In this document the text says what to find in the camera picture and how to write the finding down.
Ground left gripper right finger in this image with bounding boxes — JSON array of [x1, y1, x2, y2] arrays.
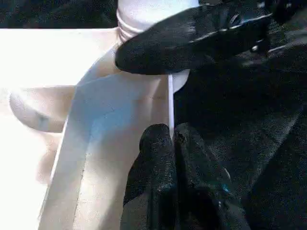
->
[[176, 123, 251, 230]]

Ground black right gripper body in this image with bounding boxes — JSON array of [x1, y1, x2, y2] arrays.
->
[[263, 0, 307, 56]]

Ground white plastic table leg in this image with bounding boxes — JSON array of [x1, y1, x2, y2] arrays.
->
[[116, 0, 201, 44]]

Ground white plastic table top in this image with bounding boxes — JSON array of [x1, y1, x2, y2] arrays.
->
[[0, 28, 190, 230]]

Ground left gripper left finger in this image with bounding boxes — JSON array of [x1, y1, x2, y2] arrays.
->
[[123, 123, 178, 230]]

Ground black work mat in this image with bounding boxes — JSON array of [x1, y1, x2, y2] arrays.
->
[[0, 0, 307, 230]]

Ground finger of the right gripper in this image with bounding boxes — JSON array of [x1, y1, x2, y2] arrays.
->
[[114, 0, 273, 75]]

